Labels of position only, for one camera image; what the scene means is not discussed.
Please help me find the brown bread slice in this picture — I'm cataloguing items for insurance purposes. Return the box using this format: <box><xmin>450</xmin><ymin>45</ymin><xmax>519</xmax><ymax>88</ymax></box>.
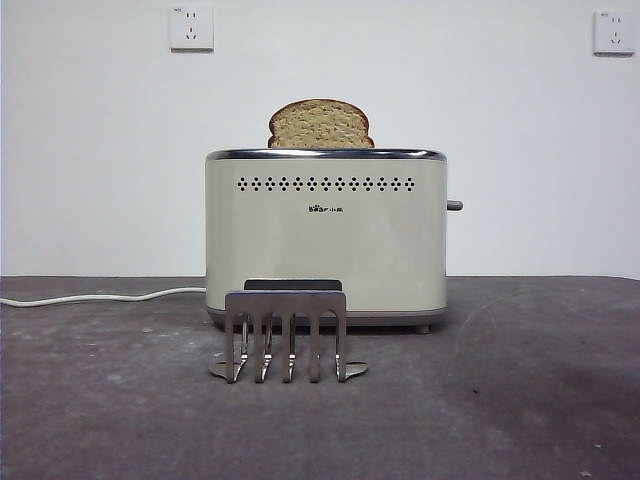
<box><xmin>266</xmin><ymin>98</ymin><xmax>376</xmax><ymax>149</ymax></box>

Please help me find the stainless steel bread rack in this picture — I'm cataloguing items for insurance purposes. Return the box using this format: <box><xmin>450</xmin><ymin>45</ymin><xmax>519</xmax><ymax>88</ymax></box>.
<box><xmin>207</xmin><ymin>278</ymin><xmax>370</xmax><ymax>385</ymax></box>

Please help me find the white wall socket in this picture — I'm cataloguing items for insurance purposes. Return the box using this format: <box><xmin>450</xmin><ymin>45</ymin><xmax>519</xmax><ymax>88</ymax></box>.
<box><xmin>592</xmin><ymin>9</ymin><xmax>636</xmax><ymax>57</ymax></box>
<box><xmin>168</xmin><ymin>5</ymin><xmax>215</xmax><ymax>53</ymax></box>

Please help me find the cream and chrome toaster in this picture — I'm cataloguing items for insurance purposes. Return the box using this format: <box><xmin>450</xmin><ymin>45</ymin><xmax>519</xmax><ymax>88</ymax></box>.
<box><xmin>204</xmin><ymin>147</ymin><xmax>450</xmax><ymax>335</ymax></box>

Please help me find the white power cable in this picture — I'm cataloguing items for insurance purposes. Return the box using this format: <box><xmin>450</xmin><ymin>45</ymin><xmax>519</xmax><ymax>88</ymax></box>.
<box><xmin>0</xmin><ymin>286</ymin><xmax>206</xmax><ymax>307</ymax></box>

